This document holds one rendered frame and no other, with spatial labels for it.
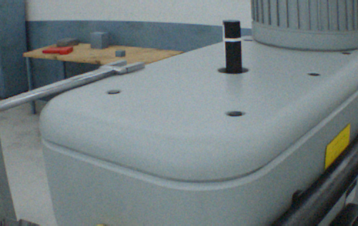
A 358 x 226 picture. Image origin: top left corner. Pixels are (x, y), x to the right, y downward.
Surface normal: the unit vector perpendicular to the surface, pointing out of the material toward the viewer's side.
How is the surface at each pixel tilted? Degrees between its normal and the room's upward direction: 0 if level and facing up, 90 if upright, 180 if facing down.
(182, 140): 27
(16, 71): 90
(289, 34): 90
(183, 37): 90
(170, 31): 90
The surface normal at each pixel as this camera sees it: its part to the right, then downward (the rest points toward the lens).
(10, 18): 0.80, 0.15
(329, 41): -0.01, 0.31
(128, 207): -0.61, 0.27
